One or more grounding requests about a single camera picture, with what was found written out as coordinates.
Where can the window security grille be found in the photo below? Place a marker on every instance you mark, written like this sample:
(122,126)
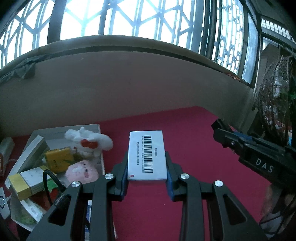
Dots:
(222,31)

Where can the red table cloth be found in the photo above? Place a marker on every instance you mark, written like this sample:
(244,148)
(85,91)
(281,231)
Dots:
(147,213)

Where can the white orange device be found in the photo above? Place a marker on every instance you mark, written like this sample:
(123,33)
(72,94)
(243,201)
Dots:
(6,147)

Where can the pink plush toy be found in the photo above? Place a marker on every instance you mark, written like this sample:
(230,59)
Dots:
(83,171)

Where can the long grey white box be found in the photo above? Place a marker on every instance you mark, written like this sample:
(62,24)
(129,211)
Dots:
(31,157)

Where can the yellow small packet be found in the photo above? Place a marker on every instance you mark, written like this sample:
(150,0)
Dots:
(59,160)

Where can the grey tape piece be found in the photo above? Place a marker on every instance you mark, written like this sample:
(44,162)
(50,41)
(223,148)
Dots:
(26,69)

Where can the yellow white medicine box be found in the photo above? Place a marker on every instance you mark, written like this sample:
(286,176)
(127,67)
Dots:
(28,183)

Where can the white plush toy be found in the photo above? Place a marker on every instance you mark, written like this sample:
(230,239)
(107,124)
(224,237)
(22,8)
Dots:
(89,144)

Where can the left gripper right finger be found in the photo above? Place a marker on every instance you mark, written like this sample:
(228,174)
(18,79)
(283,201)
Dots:
(228,218)

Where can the white barcode box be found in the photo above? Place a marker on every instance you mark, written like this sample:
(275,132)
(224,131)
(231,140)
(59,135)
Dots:
(146,156)

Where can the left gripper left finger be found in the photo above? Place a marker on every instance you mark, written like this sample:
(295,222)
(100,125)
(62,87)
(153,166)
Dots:
(84,204)

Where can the green white small box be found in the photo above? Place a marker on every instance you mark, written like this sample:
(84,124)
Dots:
(31,212)

